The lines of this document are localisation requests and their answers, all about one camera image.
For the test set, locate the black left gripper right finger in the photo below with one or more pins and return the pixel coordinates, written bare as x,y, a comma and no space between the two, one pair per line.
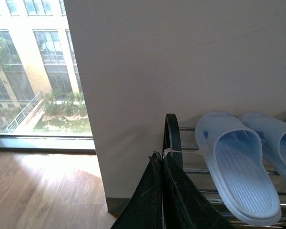
184,206

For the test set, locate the black metal shoe rack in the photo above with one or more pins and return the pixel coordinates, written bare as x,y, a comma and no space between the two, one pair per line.
194,167

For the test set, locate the light blue slipper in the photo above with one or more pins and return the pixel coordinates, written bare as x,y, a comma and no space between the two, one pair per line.
233,155
272,133

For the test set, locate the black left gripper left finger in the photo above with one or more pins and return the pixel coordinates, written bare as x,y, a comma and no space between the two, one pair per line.
144,210

